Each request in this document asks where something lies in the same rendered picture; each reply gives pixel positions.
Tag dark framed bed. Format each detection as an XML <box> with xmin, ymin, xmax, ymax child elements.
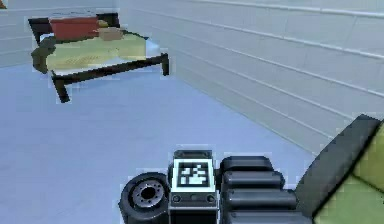
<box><xmin>27</xmin><ymin>12</ymin><xmax>170</xmax><ymax>104</ymax></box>

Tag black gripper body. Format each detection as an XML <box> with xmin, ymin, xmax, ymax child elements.
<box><xmin>118</xmin><ymin>172</ymin><xmax>172</xmax><ymax>224</ymax></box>

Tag red pillow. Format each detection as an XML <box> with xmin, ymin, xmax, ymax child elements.
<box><xmin>49</xmin><ymin>16</ymin><xmax>101</xmax><ymax>42</ymax></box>

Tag yellow green blanket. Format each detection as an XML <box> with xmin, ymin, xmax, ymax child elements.
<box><xmin>30</xmin><ymin>31</ymin><xmax>148</xmax><ymax>74</ymax></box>

